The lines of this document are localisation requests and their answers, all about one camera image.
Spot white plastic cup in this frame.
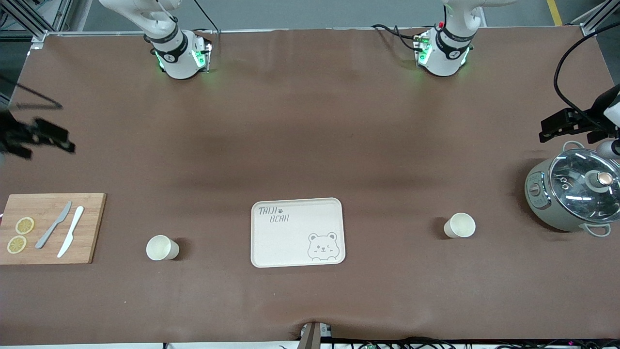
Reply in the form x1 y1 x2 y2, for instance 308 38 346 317
443 212 477 239
146 235 180 262

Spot glass pot lid with knob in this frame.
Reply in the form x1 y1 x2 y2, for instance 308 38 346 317
550 148 620 223

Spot grey electric cooking pot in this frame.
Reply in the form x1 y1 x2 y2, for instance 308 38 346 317
525 141 620 237

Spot grey plastic knife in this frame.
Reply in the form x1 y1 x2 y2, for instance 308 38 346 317
35 201 73 250

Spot white plastic knife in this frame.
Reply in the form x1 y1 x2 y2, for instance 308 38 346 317
57 206 85 258

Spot cream tray with bear print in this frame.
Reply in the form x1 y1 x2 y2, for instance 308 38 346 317
250 197 346 268

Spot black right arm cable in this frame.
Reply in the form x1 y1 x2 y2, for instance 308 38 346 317
0 74 64 110

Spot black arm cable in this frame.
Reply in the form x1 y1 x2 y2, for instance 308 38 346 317
0 74 64 110
554 22 620 132

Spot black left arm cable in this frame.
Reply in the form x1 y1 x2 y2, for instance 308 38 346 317
554 22 620 132

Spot aluminium frame rail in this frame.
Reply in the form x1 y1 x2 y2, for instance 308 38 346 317
0 0 93 49
572 0 620 37

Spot thin black base cable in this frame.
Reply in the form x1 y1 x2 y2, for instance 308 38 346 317
193 0 221 34

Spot black base cable bundle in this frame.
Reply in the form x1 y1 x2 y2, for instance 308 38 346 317
371 23 423 52

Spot grey metal mounting post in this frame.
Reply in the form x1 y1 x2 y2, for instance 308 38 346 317
298 321 334 349

